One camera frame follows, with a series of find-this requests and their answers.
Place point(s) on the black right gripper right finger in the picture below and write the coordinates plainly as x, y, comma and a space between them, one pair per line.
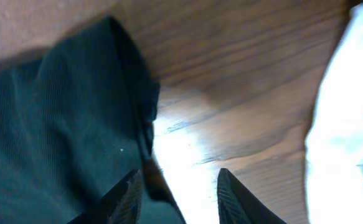
237, 205

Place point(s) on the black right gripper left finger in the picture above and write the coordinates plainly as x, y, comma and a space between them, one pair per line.
120, 205

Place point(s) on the black polo shirt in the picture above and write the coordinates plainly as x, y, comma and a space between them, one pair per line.
73, 124

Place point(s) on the white patterned cloth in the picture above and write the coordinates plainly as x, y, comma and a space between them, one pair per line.
334, 144

